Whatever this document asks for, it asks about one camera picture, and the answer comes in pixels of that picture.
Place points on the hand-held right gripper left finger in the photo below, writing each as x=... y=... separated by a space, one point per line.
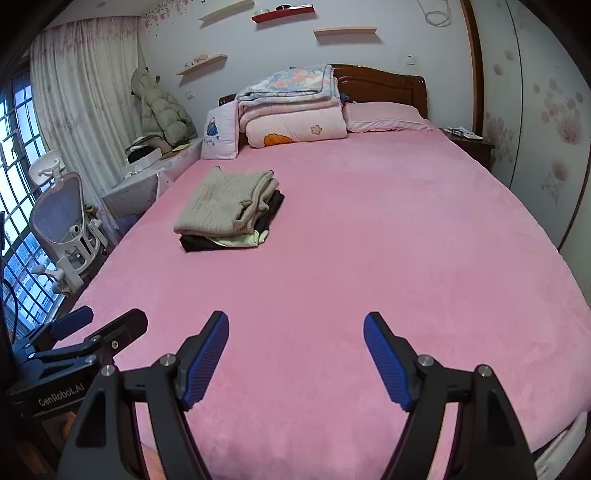
x=207 y=355

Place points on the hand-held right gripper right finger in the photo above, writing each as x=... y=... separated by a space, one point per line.
x=388 y=360

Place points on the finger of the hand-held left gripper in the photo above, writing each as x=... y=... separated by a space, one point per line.
x=122 y=330
x=74 y=321

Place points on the grey knitted sweater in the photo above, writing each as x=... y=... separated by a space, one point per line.
x=217 y=203

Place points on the white mesh office chair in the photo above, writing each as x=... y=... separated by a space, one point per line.
x=60 y=212

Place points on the green and black jacket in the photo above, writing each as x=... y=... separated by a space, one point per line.
x=240 y=241

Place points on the bed with pink blanket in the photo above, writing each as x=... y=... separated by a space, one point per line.
x=369 y=221

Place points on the white desk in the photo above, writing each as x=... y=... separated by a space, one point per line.
x=138 y=189

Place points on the barred window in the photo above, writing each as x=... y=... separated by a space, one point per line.
x=18 y=184

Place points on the white box with dark cloth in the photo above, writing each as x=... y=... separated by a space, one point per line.
x=145 y=154

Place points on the small pink cushion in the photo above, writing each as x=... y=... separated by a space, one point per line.
x=221 y=134

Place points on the beige puffer coat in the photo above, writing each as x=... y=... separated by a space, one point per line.
x=161 y=110

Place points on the wooden nightstand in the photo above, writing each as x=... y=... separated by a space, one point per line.
x=475 y=150

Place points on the white curtain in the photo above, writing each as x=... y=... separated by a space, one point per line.
x=87 y=92

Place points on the papers on nightstand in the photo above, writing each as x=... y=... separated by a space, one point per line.
x=466 y=134

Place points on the pink pillow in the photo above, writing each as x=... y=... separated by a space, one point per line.
x=388 y=117

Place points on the wooden headboard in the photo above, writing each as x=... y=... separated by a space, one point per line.
x=388 y=87

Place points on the floral folded quilt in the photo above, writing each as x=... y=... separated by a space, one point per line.
x=291 y=85

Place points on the light wooden wall shelf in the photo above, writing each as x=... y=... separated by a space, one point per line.
x=203 y=64
x=346 y=31

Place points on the white wall shelf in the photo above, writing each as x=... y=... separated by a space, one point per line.
x=226 y=9

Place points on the red wall shelf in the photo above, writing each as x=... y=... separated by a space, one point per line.
x=281 y=14

